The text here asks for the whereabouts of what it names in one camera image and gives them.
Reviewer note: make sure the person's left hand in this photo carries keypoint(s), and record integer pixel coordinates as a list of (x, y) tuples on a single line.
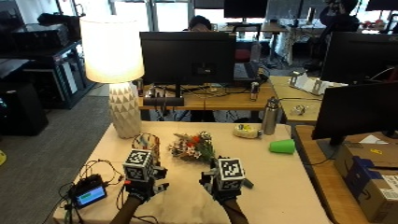
[(142, 189)]

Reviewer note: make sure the person's right hand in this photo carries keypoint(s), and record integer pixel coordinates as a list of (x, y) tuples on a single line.
[(224, 193)]

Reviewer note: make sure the bouquet of mixed flowers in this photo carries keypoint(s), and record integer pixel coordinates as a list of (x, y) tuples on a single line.
[(193, 147)]

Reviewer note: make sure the white marker cube left glove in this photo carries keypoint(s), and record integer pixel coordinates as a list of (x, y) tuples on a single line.
[(138, 165)]

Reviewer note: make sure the white marker cube glove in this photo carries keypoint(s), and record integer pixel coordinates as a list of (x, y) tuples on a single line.
[(230, 174), (138, 165)]

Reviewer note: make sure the white marker cube right glove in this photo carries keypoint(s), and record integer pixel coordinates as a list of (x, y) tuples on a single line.
[(230, 174)]

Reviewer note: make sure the small black screen device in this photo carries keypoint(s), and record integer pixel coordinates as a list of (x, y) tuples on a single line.
[(88, 193)]

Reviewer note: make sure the green plastic cup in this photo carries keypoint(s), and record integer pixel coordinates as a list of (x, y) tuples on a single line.
[(282, 146)]

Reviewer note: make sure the black speaker bar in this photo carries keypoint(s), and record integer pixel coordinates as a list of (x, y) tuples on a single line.
[(164, 101)]

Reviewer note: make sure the steel water bottle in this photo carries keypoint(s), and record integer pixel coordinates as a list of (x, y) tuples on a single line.
[(270, 116)]

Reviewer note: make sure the dark wooden side desk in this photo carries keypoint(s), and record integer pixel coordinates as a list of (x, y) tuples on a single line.
[(318, 180)]

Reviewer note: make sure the silver can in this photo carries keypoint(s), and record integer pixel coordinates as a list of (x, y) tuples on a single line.
[(254, 90)]

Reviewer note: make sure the small clear wrapped object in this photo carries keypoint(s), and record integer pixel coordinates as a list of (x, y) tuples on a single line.
[(298, 109)]

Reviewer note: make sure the light wooden desk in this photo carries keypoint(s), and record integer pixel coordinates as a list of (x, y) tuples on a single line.
[(296, 99)]

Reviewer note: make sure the white table lamp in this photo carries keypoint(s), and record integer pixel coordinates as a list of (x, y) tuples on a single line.
[(113, 62)]

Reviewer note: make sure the black monitor on wooden desk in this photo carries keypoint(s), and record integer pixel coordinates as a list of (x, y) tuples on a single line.
[(186, 57)]

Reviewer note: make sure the cardboard box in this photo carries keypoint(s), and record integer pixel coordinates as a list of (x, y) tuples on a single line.
[(369, 180)]

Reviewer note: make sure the black computer tower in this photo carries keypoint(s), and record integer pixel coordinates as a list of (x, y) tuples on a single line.
[(20, 109)]

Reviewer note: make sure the white paper holder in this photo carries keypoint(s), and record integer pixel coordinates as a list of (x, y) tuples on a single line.
[(310, 82)]

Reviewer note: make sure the black shelf unit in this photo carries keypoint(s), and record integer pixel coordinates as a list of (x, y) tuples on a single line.
[(53, 68)]

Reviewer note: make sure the black monitor beside cardboard box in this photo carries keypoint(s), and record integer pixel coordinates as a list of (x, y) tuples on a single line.
[(355, 110)]

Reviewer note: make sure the large black monitor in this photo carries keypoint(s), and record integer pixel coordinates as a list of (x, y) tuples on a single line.
[(358, 57)]

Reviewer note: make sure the distant black monitor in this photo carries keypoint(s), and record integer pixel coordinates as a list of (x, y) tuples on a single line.
[(245, 8)]

